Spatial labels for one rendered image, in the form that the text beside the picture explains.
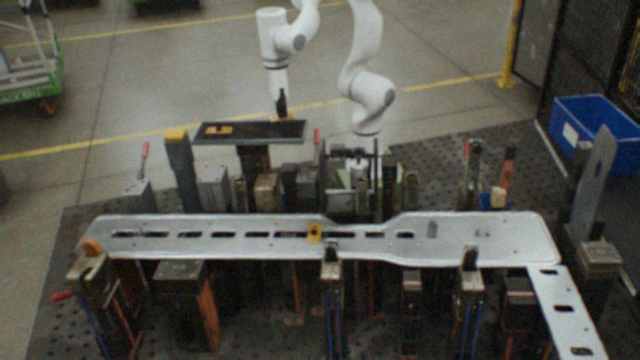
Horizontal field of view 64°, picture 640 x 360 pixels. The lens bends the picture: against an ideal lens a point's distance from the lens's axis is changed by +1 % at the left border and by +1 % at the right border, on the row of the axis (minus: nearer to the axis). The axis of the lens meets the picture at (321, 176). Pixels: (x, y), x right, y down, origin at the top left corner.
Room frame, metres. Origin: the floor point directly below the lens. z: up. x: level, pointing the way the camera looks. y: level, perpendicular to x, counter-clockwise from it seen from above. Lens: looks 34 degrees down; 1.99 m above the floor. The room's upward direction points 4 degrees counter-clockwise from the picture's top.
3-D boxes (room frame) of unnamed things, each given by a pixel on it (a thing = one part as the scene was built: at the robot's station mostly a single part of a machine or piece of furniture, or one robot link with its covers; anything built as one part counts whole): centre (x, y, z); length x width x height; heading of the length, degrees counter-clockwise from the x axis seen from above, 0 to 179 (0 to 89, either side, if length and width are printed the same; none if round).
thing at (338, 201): (1.33, -0.09, 0.94); 0.18 x 0.13 x 0.49; 84
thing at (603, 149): (1.05, -0.69, 1.17); 0.12 x 0.01 x 0.34; 174
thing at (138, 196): (1.37, 0.60, 0.88); 0.11 x 0.10 x 0.36; 174
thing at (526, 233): (1.13, 0.05, 1.00); 1.38 x 0.22 x 0.02; 84
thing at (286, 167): (1.36, 0.10, 0.90); 0.05 x 0.05 x 0.40; 84
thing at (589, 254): (0.93, -0.69, 0.88); 0.08 x 0.08 x 0.36; 84
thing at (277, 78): (1.47, 0.11, 1.35); 0.10 x 0.07 x 0.11; 12
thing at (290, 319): (1.14, 0.11, 0.84); 0.17 x 0.06 x 0.29; 174
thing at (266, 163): (1.50, 0.23, 0.92); 0.10 x 0.08 x 0.45; 84
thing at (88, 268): (1.02, 0.64, 0.88); 0.15 x 0.11 x 0.36; 174
